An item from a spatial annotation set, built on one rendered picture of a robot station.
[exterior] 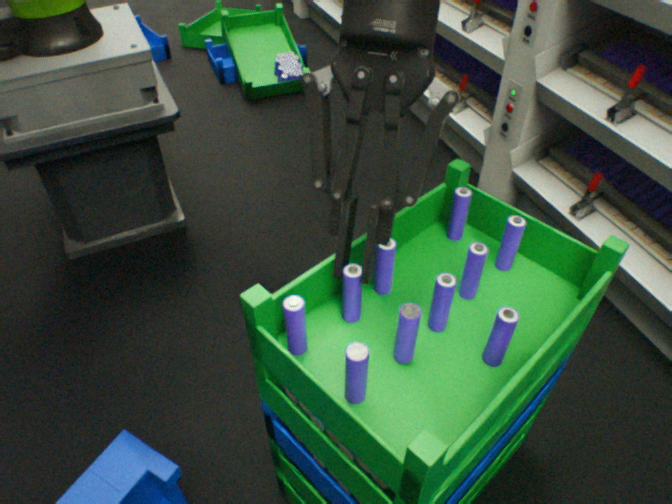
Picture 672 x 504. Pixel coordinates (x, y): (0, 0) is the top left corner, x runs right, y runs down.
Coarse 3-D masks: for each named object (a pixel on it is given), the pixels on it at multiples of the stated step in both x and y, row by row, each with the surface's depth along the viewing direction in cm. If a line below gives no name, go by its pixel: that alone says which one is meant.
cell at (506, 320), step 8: (504, 312) 41; (512, 312) 41; (496, 320) 42; (504, 320) 41; (512, 320) 41; (496, 328) 42; (504, 328) 41; (512, 328) 41; (488, 336) 44; (496, 336) 42; (504, 336) 42; (488, 344) 44; (496, 344) 43; (504, 344) 43; (488, 352) 44; (496, 352) 44; (504, 352) 44; (488, 360) 45; (496, 360) 44
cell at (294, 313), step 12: (288, 300) 43; (300, 300) 43; (288, 312) 42; (300, 312) 42; (288, 324) 43; (300, 324) 43; (288, 336) 44; (300, 336) 44; (288, 348) 46; (300, 348) 45
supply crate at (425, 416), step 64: (448, 192) 57; (448, 256) 56; (576, 256) 51; (256, 320) 42; (320, 320) 49; (384, 320) 49; (448, 320) 49; (576, 320) 45; (320, 384) 38; (384, 384) 44; (448, 384) 44; (512, 384) 38; (384, 448) 35; (448, 448) 34
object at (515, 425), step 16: (560, 368) 58; (544, 384) 56; (272, 416) 52; (528, 416) 58; (272, 432) 55; (288, 432) 57; (512, 432) 55; (288, 448) 54; (304, 448) 56; (496, 448) 51; (304, 464) 52; (480, 464) 49; (320, 480) 51; (336, 480) 53; (464, 480) 48; (336, 496) 49; (352, 496) 52
